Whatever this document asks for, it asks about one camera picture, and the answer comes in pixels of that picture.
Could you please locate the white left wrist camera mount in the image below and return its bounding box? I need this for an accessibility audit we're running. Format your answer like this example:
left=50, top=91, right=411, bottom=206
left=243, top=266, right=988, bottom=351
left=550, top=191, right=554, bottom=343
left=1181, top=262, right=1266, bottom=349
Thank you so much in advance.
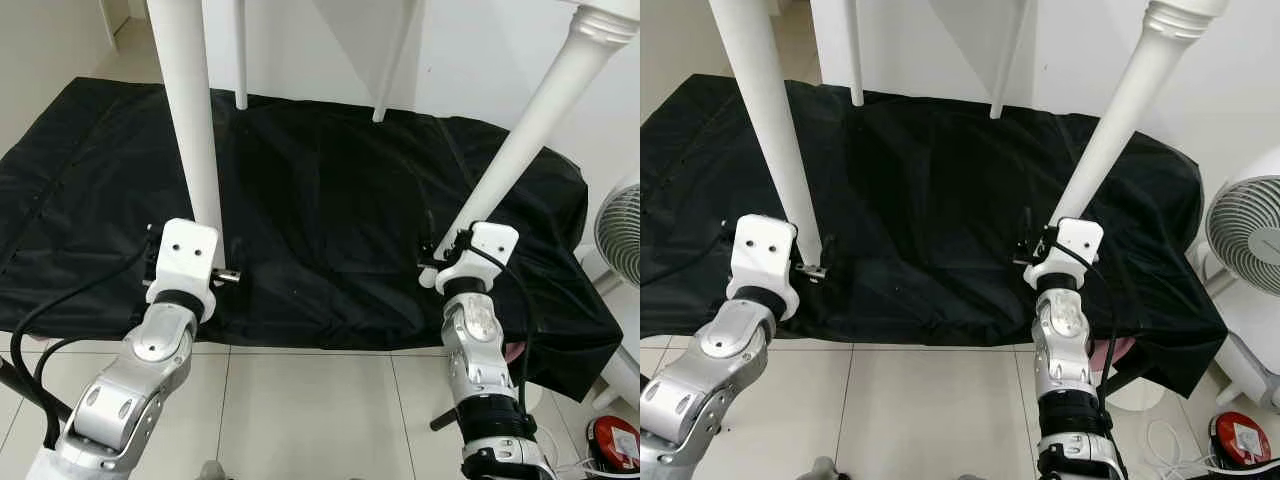
left=725, top=213, right=801, bottom=321
left=145, top=218, right=223, bottom=323

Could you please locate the thick white cable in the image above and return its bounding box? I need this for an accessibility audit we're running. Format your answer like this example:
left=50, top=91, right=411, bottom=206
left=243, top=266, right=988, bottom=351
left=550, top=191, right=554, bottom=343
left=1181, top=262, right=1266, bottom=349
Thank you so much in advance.
left=535, top=430, right=601, bottom=479
left=1145, top=420, right=1226, bottom=476

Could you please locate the black table cloth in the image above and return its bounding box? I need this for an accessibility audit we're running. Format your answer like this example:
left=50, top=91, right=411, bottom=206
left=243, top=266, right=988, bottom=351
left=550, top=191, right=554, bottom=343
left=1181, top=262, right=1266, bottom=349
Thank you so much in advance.
left=0, top=78, right=623, bottom=401
left=640, top=75, right=1229, bottom=399

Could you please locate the white round base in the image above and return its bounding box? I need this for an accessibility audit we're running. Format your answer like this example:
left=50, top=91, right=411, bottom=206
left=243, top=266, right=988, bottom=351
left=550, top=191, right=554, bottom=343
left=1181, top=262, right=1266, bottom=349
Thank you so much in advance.
left=1110, top=375, right=1166, bottom=411

